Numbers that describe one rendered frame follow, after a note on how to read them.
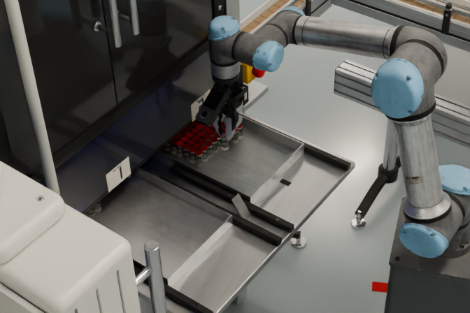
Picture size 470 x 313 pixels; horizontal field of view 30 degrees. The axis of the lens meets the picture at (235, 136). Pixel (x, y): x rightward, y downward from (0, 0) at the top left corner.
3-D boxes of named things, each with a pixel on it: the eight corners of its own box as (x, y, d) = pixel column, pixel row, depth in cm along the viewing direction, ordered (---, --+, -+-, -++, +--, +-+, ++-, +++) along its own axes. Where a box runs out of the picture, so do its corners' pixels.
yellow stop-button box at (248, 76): (228, 77, 263) (227, 56, 258) (242, 65, 267) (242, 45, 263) (249, 85, 260) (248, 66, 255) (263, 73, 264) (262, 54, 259)
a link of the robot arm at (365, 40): (461, 19, 199) (279, -5, 225) (443, 42, 192) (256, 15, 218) (463, 63, 205) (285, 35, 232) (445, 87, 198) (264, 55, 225)
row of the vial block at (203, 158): (194, 165, 245) (192, 152, 242) (231, 130, 256) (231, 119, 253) (200, 168, 244) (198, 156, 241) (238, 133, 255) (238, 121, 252)
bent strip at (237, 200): (231, 215, 230) (231, 199, 226) (238, 208, 232) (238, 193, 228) (276, 237, 224) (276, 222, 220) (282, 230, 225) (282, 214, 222)
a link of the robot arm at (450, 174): (479, 205, 229) (487, 168, 220) (459, 238, 221) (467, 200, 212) (436, 188, 234) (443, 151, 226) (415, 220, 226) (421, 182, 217)
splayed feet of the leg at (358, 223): (345, 224, 347) (347, 199, 338) (406, 155, 377) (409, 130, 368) (363, 233, 343) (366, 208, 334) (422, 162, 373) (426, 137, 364)
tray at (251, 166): (152, 157, 248) (152, 148, 246) (208, 110, 264) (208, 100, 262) (250, 206, 232) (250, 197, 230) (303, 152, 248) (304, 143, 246)
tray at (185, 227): (68, 229, 228) (66, 220, 225) (133, 173, 243) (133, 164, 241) (168, 288, 212) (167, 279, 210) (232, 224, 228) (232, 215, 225)
